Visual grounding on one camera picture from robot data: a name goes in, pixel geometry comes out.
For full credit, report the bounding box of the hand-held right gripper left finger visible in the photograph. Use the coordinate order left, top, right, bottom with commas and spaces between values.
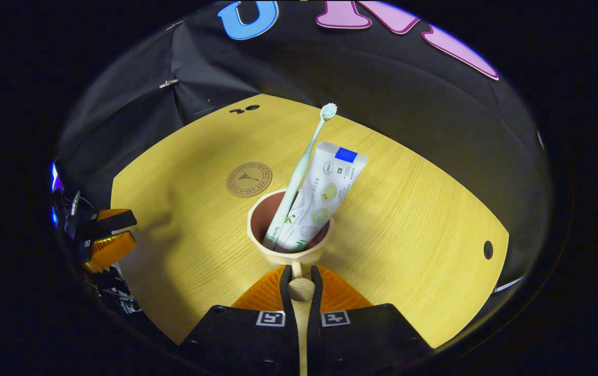
178, 265, 300, 376

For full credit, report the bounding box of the black backdrop cloth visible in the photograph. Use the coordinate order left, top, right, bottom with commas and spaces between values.
56, 0, 550, 293

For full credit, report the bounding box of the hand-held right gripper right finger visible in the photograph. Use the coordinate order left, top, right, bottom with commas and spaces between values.
307, 265, 434, 376

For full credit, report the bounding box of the pale green toothbrush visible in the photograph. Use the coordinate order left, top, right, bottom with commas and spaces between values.
262, 102, 338, 250

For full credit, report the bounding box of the white toothpaste tube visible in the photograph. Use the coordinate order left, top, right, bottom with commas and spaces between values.
276, 141, 369, 253

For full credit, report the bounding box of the beige cup with wooden handle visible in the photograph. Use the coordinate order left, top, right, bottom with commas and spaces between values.
247, 188, 335, 376

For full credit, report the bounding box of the wooden desktop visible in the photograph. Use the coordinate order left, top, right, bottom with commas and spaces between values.
111, 93, 510, 349

